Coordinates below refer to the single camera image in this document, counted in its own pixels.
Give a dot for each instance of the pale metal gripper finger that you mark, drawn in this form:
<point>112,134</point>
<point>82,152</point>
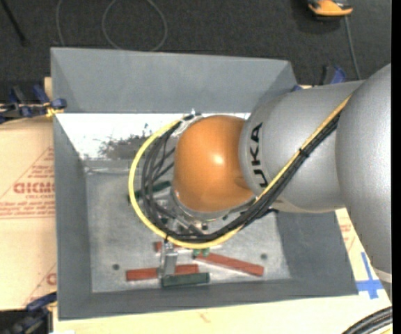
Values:
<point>162,268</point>
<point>172,263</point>

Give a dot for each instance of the dark green flat block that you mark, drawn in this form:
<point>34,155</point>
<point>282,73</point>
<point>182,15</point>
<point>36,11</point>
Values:
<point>186,279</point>

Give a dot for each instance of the brown cardboard board red print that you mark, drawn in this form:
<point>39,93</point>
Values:
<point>19,242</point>

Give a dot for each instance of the grey metal bin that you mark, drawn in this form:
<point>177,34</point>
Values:
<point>110,221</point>

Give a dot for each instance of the red-brown flat block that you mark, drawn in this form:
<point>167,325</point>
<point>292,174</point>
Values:
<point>141,274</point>
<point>235,263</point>

